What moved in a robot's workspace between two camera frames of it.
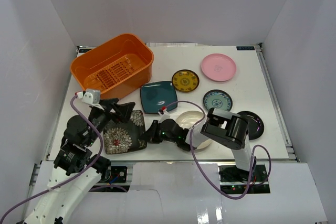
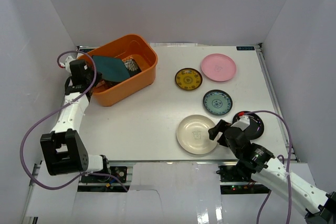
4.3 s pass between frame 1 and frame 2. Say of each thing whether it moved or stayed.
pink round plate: stayed
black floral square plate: moved
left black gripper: moved
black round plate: stayed
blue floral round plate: stayed
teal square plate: moved
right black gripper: moved
